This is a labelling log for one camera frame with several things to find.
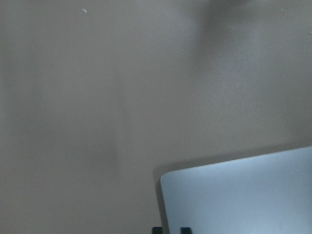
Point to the grey laptop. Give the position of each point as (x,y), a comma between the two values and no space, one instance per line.
(266,194)

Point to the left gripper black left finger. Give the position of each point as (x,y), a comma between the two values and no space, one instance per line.
(157,230)

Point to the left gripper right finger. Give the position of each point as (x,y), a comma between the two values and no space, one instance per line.
(185,230)

